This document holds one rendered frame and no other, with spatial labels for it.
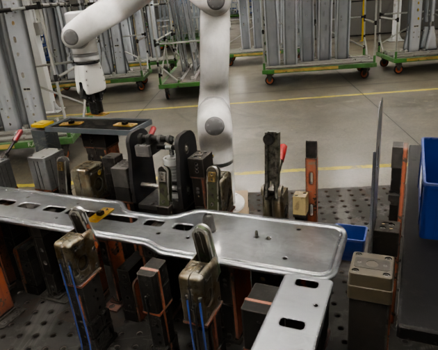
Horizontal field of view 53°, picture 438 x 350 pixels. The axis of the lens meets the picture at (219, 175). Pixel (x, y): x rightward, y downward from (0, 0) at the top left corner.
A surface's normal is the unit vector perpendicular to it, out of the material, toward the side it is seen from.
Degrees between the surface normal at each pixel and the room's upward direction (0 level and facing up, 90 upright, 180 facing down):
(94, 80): 92
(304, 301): 0
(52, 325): 0
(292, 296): 0
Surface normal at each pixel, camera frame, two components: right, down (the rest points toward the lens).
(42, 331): -0.09, -0.92
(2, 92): 0.05, 0.33
